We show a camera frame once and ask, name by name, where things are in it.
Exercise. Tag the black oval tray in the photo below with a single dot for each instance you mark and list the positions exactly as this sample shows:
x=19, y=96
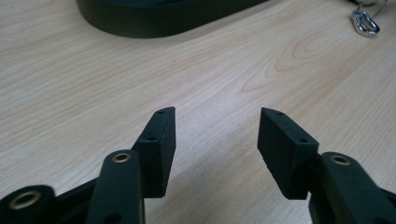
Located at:
x=162, y=17

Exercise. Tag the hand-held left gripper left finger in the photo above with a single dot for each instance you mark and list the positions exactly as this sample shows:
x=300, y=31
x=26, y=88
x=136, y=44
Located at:
x=155, y=152

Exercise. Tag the silver metal carabiner clip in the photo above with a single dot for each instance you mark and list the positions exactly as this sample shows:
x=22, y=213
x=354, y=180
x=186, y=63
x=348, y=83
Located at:
x=364, y=21

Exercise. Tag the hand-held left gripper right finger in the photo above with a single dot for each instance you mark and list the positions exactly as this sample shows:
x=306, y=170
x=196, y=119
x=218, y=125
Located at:
x=286, y=155

